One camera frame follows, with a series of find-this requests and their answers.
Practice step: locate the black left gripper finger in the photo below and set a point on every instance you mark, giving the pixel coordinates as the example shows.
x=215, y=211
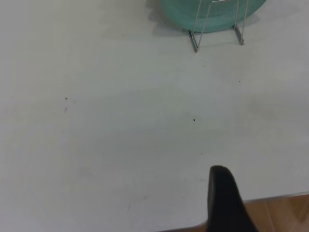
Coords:
x=224, y=205

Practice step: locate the green plate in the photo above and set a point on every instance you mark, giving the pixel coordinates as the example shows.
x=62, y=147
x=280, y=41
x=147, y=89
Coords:
x=173, y=14

